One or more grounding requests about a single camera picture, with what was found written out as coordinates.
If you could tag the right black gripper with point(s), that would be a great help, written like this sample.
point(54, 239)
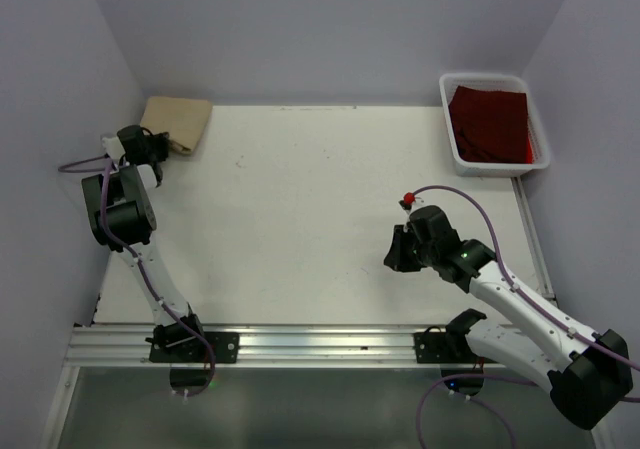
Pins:
point(396, 259)

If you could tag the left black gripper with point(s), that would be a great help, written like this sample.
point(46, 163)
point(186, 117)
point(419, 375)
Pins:
point(161, 142)

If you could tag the beige t shirt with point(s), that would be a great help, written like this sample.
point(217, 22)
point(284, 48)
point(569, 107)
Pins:
point(184, 120)

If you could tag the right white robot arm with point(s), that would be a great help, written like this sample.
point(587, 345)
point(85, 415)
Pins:
point(583, 371)

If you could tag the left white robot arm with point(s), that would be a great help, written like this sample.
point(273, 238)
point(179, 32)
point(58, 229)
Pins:
point(121, 218)

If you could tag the white plastic basket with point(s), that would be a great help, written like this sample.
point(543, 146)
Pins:
point(448, 84)

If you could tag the red t shirt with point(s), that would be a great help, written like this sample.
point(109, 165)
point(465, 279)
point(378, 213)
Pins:
point(491, 126)

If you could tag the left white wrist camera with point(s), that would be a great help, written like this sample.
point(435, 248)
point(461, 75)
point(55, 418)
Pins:
point(113, 147)

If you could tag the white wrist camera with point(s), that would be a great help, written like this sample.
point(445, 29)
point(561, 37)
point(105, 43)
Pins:
point(409, 202)
point(113, 147)

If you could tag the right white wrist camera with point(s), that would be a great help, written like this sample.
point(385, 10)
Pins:
point(409, 202)

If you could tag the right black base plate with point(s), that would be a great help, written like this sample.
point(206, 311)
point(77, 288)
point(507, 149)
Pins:
point(431, 347)

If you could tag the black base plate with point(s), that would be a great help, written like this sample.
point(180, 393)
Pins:
point(431, 347)
point(225, 346)

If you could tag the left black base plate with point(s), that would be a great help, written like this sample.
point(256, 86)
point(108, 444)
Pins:
point(225, 346)

